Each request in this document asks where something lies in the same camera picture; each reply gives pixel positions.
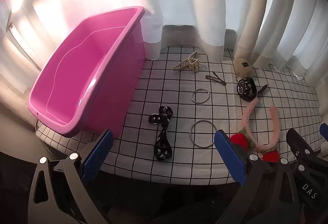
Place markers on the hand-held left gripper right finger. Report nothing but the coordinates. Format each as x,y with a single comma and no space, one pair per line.
229,154

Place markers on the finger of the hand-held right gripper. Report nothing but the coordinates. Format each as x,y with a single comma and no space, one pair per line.
298,145
324,131

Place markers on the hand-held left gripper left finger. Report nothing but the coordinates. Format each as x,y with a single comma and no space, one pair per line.
98,154

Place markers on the pink fuzzy headband red pompoms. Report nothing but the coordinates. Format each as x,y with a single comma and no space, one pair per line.
248,115

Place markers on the silver bangle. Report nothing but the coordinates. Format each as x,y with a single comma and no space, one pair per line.
192,98
190,134

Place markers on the black wristwatch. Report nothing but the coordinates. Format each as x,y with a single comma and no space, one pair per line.
246,87

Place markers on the pink plastic tub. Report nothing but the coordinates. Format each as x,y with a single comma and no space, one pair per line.
84,72

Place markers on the brown snap hair clip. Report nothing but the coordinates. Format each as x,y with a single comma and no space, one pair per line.
217,76
217,81

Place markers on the gold hair claw clip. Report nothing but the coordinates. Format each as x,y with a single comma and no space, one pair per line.
188,64

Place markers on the cream thick curtain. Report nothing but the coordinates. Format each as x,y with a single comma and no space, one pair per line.
252,21

